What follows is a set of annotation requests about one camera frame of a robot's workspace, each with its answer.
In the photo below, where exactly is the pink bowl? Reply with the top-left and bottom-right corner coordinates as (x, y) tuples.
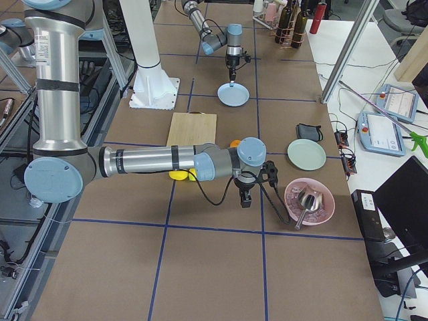
(284, 178), (335, 229)

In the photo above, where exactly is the copper wire bottle rack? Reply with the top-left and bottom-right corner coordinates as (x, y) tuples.
(280, 26), (294, 48)

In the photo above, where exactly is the dark glass wine bottle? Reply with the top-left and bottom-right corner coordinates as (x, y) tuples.
(275, 0), (293, 43)

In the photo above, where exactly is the teach pendant tablet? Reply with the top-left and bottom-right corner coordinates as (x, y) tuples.
(357, 111), (406, 156)
(376, 84), (419, 123)

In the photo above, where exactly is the green tipped reach stick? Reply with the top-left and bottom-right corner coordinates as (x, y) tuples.
(338, 80), (428, 158)

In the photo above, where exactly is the black folded cloth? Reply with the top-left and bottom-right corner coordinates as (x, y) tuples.
(296, 123), (324, 142)

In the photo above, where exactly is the mint green plate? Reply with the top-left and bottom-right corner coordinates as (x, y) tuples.
(287, 139), (326, 171)

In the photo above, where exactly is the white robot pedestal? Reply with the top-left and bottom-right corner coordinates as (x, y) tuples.
(120, 0), (180, 110)

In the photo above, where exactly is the yellow lemon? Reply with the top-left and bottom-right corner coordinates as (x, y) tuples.
(169, 171), (189, 181)
(188, 169), (197, 181)

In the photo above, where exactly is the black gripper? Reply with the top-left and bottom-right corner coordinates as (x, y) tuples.
(225, 53), (240, 87)
(233, 173), (258, 208)

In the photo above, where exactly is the black computer monitor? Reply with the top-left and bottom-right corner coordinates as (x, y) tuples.
(374, 156), (428, 249)

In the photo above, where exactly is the black box device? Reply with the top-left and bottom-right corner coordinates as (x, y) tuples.
(351, 189), (385, 242)

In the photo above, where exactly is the white wire cup rack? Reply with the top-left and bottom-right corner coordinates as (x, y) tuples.
(252, 0), (275, 30)

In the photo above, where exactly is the metal scoop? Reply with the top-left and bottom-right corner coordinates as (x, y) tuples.
(295, 185), (324, 230)

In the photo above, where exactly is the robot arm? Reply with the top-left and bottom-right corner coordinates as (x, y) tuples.
(181, 0), (246, 86)
(22, 1), (267, 207)

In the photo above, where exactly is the wooden cutting board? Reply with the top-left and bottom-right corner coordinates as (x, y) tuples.
(167, 112), (217, 146)

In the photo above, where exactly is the orange fruit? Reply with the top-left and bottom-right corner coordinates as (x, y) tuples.
(229, 139), (241, 148)

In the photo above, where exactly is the white cup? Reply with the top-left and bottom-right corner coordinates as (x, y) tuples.
(253, 0), (263, 15)

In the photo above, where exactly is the aluminium frame post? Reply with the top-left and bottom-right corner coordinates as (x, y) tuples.
(320, 0), (379, 104)

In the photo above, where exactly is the red cylinder bottle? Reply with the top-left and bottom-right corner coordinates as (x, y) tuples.
(310, 2), (327, 34)

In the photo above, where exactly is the pink cup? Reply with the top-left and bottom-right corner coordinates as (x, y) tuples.
(265, 3), (277, 22)

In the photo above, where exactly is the light blue plate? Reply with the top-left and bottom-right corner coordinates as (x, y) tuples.
(217, 83), (249, 107)

